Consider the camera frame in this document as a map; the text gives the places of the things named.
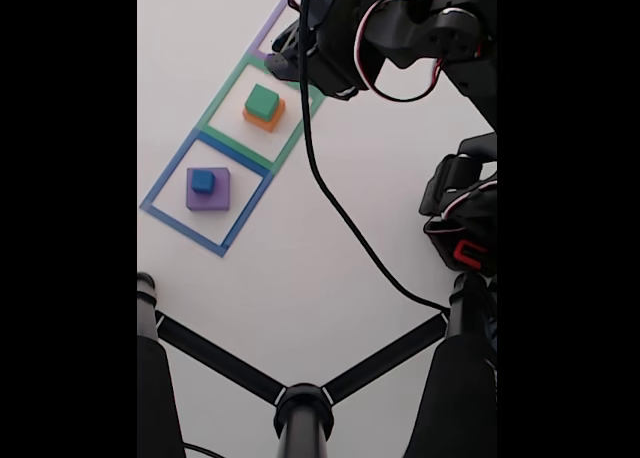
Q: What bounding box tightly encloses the green square frame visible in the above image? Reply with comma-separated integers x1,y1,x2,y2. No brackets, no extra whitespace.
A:
195,52,326,174

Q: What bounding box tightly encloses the thick black camera cable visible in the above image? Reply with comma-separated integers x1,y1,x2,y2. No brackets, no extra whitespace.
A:
298,0,451,314

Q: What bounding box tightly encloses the blue square frame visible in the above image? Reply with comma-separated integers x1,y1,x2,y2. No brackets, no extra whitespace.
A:
139,127,275,258

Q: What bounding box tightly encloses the white red servo wire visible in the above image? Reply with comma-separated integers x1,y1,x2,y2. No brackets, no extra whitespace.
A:
289,0,494,104

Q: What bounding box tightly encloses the green cube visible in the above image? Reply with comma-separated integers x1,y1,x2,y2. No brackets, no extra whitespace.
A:
245,83,280,120

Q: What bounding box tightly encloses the red table clamp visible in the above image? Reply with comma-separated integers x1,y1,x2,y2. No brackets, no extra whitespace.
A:
452,238,489,270

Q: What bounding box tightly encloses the purple block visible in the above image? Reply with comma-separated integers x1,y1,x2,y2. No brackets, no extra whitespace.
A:
185,166,232,213

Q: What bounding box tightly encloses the small blue cube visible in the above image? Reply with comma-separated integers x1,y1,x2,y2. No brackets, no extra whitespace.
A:
191,169,216,195

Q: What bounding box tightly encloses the black camera tripod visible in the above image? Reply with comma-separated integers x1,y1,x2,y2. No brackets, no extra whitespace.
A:
137,272,498,458

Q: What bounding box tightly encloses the thin black cable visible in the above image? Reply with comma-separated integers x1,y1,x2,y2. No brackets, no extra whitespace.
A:
182,441,226,458

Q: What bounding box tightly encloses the orange block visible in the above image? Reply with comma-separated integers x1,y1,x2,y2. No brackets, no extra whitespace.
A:
243,97,287,134

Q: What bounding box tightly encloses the purple square frame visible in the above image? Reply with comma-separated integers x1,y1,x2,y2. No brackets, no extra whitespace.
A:
248,0,294,62

